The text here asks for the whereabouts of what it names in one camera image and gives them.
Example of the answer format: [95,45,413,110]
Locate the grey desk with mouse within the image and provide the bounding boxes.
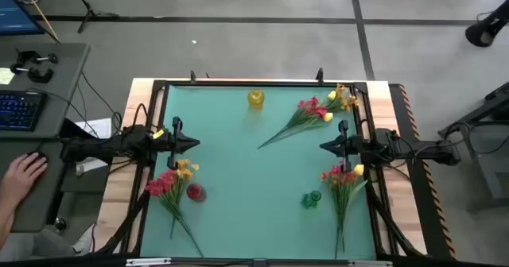
[0,137,73,233]

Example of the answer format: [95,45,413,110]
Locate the black computer mouse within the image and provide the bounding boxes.
[26,150,49,165]

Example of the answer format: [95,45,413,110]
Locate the yellow glass vase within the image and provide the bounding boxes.
[247,88,266,111]

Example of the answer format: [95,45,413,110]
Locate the long wooden stick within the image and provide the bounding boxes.
[15,0,61,45]

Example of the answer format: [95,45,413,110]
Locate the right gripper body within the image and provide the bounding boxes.
[336,118,365,174]

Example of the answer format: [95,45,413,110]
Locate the teal table mat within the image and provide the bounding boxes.
[139,84,377,260]

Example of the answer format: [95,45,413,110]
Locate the person's forearm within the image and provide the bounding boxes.
[0,197,25,249]

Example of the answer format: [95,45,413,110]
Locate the green glass vase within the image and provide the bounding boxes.
[301,189,322,209]

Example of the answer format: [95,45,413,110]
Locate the black floor stand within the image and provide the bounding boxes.
[464,0,509,48]

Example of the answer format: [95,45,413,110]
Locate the black backlit keyboard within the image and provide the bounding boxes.
[0,90,49,132]

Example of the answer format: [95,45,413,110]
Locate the black computer monitor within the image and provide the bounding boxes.
[0,0,45,37]

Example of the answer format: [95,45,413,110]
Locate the black screw clamp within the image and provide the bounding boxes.
[15,48,60,66]
[10,63,55,84]

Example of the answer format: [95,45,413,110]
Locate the grey desk with keyboard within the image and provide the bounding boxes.
[0,42,91,141]

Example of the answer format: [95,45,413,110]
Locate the black tripod stand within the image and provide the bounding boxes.
[67,0,120,34]

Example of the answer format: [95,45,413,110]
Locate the white paper sheet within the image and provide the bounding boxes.
[74,118,113,140]
[75,157,111,176]

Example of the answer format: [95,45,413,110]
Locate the red artificial flower bunch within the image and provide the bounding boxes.
[320,164,358,259]
[144,170,205,258]
[257,96,330,149]

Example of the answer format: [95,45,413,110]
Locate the black hazard-striped side panel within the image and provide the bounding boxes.
[389,83,457,261]

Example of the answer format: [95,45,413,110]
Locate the person's hand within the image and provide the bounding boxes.
[0,152,49,204]

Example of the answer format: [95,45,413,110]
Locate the red glass vase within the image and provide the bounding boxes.
[185,182,207,203]

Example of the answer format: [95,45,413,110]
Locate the silver metal bar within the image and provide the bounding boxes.
[126,257,172,267]
[348,260,394,267]

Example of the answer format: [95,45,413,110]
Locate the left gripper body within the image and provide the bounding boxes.
[161,115,185,171]

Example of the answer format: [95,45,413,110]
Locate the pale yellow sticky note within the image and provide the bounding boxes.
[0,67,16,86]

